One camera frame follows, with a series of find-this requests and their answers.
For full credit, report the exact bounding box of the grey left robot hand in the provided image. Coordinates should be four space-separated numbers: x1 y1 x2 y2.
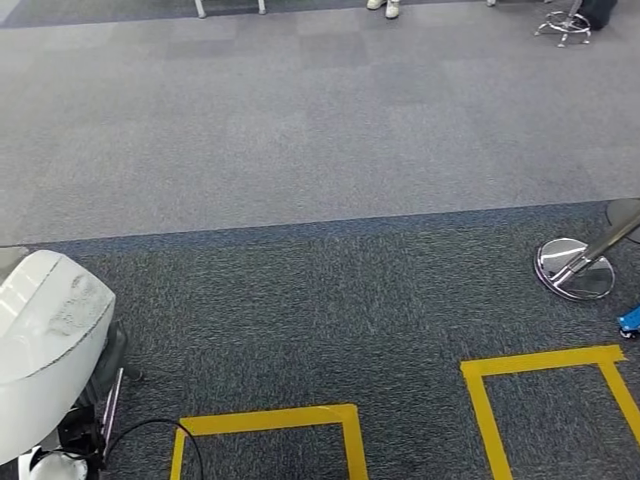
75 321 144 412

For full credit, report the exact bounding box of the white plastic trim part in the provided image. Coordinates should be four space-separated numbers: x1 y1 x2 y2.
0 249 118 466

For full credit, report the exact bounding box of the blue metal shelf rack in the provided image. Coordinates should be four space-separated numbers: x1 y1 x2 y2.
617 303 640 341

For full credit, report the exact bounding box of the yellow floor tape square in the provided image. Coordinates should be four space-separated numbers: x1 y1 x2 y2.
460 344 640 480
170 404 370 480

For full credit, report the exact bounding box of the chrome stanchion with round base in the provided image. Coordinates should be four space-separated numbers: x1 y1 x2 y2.
534 206 640 303

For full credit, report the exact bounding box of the chrome stool base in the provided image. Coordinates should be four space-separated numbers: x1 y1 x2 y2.
534 9 592 49

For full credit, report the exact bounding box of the black bag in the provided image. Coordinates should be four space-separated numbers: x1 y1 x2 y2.
579 0 619 31

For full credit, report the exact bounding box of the black cable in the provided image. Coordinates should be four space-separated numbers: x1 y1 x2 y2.
100 417 205 480

